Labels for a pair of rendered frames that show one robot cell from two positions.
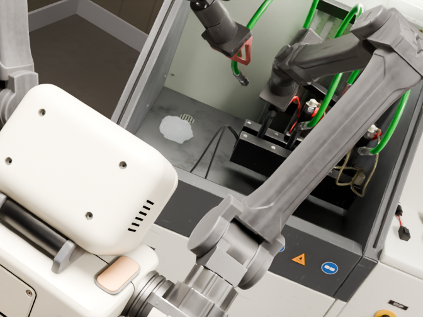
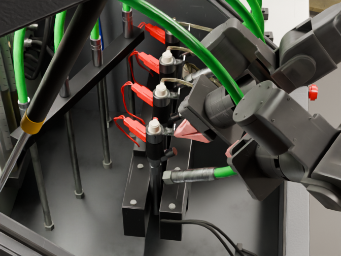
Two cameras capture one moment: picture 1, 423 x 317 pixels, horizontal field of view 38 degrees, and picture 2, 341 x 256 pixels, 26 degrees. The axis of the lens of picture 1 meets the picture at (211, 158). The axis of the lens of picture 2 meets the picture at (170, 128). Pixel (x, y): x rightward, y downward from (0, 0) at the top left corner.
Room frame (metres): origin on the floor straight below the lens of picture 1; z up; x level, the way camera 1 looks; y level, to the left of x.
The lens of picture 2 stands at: (1.22, 0.67, 1.95)
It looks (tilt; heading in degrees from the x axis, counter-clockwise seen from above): 47 degrees down; 279
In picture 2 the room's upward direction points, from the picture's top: straight up
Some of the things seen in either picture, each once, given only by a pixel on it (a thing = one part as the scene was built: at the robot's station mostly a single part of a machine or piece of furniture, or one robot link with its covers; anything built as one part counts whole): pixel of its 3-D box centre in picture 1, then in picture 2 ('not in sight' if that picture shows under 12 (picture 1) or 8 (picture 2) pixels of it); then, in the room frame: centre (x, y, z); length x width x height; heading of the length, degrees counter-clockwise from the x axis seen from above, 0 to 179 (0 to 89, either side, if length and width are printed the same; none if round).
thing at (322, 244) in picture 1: (229, 221); (291, 238); (1.12, -0.10, 0.87); 0.62 x 0.04 x 0.16; 92
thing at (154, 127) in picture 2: not in sight; (154, 128); (1.36, -0.09, 1.12); 0.02 x 0.02 x 0.03
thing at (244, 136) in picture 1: (291, 173); (165, 161); (1.37, -0.21, 0.91); 0.34 x 0.10 x 0.15; 92
